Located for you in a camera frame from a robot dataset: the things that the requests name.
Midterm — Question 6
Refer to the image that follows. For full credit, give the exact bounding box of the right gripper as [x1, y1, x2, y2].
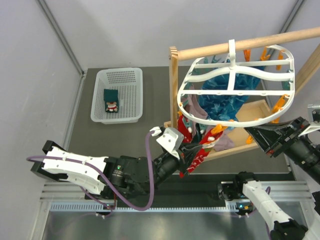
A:
[245, 113, 320, 181]

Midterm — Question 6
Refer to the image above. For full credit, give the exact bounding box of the red patterned sock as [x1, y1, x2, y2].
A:
[187, 130, 224, 174]
[177, 115, 193, 143]

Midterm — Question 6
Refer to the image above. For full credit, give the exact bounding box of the white clip hanger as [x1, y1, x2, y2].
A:
[176, 40, 296, 143]

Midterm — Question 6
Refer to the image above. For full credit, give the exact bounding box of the green reindeer sock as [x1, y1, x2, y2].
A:
[103, 89, 119, 113]

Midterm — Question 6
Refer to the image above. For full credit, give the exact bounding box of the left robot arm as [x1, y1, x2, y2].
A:
[30, 140, 201, 200]

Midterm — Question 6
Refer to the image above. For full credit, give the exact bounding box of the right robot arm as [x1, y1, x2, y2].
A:
[233, 117, 320, 240]

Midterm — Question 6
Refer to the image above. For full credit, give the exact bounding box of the wooden rack stand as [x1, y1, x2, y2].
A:
[165, 27, 320, 161]

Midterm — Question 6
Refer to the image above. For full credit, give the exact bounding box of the mauve cloth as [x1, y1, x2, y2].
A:
[181, 94, 235, 152]

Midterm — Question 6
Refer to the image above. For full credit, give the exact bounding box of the blue patterned cloth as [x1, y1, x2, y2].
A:
[197, 58, 263, 131]

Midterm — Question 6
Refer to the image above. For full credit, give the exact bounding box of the white plastic basket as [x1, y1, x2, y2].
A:
[90, 67, 143, 125]

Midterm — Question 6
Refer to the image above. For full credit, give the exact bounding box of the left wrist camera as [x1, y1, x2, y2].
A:
[149, 126, 184, 160]

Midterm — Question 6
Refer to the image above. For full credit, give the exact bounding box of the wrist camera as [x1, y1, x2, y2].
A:
[299, 100, 320, 137]
[149, 126, 184, 160]

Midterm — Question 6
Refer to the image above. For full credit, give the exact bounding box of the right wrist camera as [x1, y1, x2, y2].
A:
[299, 100, 320, 137]

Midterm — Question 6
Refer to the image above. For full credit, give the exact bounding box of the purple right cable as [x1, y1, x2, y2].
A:
[246, 186, 273, 240]

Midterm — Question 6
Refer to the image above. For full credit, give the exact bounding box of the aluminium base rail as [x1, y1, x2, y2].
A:
[40, 181, 312, 212]

